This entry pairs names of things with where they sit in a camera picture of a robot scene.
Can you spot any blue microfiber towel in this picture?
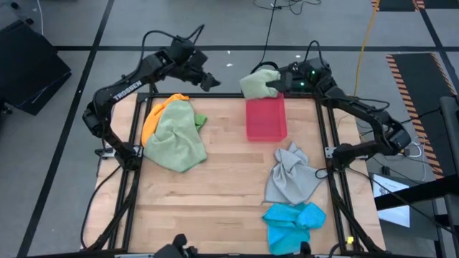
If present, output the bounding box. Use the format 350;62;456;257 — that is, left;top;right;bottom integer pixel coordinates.
262;202;327;256

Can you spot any long yellow cable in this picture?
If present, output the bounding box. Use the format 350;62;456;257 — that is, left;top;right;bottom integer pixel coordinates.
353;0;381;103

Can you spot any black equipment case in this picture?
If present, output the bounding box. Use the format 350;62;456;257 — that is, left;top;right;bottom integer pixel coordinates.
0;19;72;116

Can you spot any grey microfiber towel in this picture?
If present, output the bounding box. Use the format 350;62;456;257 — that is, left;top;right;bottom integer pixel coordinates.
264;141;328;206

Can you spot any bright green microfiber towel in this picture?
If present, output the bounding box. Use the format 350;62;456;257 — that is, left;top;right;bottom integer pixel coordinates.
193;113;208;132

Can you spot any white power cable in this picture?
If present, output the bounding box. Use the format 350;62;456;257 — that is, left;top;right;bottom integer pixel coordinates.
408;138;430;182

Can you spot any black floor cable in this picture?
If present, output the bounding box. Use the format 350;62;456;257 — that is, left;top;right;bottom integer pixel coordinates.
250;0;323;77

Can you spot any thin white cable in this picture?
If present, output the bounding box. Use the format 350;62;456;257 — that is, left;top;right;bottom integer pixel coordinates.
35;0;45;37

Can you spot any black metal cart frame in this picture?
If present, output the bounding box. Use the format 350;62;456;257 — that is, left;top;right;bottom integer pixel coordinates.
374;95;459;258

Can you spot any orange microfiber towel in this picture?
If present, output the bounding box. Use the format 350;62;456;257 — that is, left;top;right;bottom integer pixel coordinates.
141;92;190;148

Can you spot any black hazard striped mat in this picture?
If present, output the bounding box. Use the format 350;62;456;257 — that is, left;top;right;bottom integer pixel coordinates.
371;0;459;12
385;52;459;180

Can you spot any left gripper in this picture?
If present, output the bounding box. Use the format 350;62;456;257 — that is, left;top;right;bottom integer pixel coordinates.
166;35;222;92

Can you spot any red plastic bin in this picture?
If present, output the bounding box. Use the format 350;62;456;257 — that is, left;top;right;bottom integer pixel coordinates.
245;93;288;143

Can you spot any white paper sheet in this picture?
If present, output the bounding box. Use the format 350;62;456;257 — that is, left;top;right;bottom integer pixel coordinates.
372;173;411;229

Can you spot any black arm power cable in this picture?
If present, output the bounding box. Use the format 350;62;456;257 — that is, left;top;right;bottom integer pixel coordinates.
80;165;123;250

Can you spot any pale green microfiber towel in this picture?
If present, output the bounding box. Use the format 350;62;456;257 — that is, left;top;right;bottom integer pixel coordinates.
142;99;208;173
239;68;282;100

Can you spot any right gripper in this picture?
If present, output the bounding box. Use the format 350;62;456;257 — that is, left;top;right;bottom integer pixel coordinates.
265;59;333;95

